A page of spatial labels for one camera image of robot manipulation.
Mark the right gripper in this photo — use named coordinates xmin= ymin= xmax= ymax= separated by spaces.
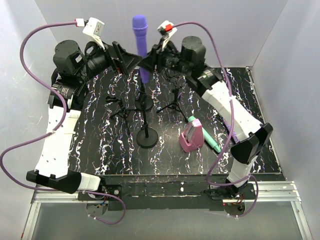
xmin=137 ymin=36 xmax=193 ymax=76

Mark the black tripod shock-mount stand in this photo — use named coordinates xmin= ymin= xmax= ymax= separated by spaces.
xmin=156 ymin=68 xmax=188 ymax=123

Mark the black round-base desk stand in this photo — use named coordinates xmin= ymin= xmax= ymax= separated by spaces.
xmin=134 ymin=82 xmax=154 ymax=112

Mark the black clamp arm green mic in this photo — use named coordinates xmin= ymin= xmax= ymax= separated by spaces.
xmin=105 ymin=96 xmax=138 ymax=135

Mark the black clamp arm purple mic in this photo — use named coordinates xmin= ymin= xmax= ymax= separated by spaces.
xmin=136 ymin=92 xmax=159 ymax=149

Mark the green microphone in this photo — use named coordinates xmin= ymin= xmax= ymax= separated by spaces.
xmin=187 ymin=116 xmax=221 ymax=153

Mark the glitter purple microphone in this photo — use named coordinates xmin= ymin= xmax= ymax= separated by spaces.
xmin=222 ymin=118 xmax=239 ymax=144

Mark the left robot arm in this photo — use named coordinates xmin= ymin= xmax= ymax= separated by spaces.
xmin=26 ymin=40 xmax=142 ymax=200

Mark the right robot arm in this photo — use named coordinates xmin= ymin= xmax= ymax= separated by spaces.
xmin=139 ymin=36 xmax=273 ymax=199

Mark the pink phone dock stand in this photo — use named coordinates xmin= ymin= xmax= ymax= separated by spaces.
xmin=178 ymin=118 xmax=205 ymax=153

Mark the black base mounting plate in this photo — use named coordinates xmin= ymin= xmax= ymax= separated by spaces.
xmin=77 ymin=173 xmax=286 ymax=213

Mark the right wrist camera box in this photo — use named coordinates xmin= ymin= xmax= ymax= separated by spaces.
xmin=157 ymin=20 xmax=177 ymax=52

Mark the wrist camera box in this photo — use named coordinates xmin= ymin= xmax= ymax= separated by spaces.
xmin=75 ymin=17 xmax=105 ymax=50
xmin=157 ymin=20 xmax=177 ymax=52

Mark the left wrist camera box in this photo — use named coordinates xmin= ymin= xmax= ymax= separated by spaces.
xmin=75 ymin=17 xmax=105 ymax=50

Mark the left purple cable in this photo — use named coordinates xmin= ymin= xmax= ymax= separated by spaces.
xmin=0 ymin=21 xmax=127 ymax=225

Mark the purple cable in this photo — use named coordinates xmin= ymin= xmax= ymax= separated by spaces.
xmin=0 ymin=21 xmax=127 ymax=225
xmin=172 ymin=21 xmax=260 ymax=218

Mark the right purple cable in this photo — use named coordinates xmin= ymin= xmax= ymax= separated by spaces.
xmin=172 ymin=21 xmax=260 ymax=218

